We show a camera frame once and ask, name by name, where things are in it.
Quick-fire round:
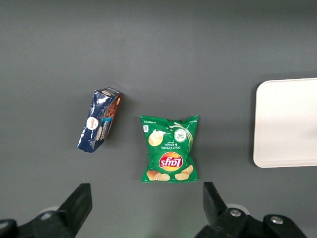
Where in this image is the blue chocolate cookie box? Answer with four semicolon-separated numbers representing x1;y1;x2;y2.
76;87;124;154

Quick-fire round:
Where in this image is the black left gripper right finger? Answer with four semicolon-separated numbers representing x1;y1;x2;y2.
194;182;308;238

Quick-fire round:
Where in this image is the cream plastic tray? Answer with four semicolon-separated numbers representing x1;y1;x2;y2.
253;77;317;169

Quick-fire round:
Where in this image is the green Lay's chips bag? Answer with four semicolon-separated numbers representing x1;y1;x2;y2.
139;115;200;183

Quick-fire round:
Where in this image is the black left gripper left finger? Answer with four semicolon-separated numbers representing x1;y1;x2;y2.
0;183;93;238

